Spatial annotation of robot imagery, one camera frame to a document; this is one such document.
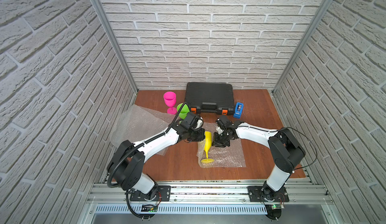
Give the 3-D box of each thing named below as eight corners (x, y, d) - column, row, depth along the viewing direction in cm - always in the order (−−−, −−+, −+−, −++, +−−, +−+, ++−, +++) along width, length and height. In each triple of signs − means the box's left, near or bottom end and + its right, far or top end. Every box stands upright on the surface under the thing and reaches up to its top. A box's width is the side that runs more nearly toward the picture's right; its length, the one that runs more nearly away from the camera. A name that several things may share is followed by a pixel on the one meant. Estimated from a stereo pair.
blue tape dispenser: (233, 117, 106) (234, 113, 102) (235, 105, 112) (236, 101, 109) (240, 119, 105) (242, 115, 101) (242, 107, 111) (243, 103, 108)
